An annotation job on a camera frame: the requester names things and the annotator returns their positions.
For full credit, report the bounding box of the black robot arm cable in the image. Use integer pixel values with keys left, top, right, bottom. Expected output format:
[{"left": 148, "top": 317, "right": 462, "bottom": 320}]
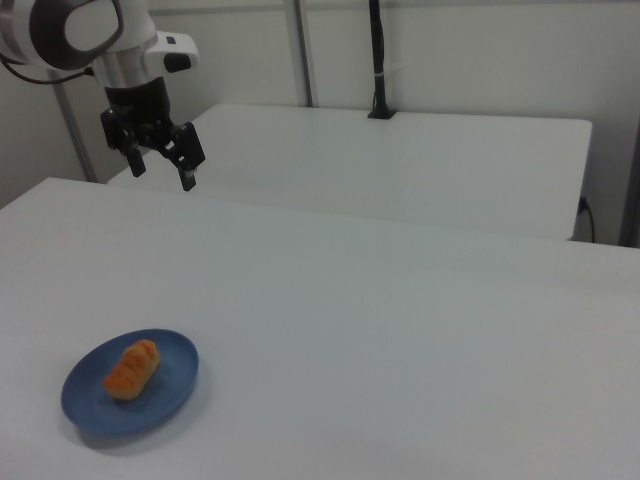
[{"left": 0, "top": 51, "right": 96, "bottom": 85}]

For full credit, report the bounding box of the orange bread roll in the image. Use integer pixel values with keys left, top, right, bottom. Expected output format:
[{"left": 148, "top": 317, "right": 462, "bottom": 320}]
[{"left": 103, "top": 339, "right": 162, "bottom": 402}]

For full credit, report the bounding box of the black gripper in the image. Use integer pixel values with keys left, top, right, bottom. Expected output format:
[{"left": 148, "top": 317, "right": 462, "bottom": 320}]
[{"left": 99, "top": 77, "right": 207, "bottom": 194}]

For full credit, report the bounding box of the blue round plate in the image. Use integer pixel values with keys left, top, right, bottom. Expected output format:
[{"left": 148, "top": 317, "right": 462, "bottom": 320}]
[{"left": 60, "top": 327, "right": 201, "bottom": 436}]

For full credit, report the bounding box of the black pole with clamp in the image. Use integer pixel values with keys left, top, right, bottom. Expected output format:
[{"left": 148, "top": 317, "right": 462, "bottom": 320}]
[{"left": 367, "top": 0, "right": 398, "bottom": 121}]

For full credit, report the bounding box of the white background table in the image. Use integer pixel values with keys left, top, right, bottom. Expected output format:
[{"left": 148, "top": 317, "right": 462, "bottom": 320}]
[{"left": 107, "top": 103, "right": 594, "bottom": 242}]

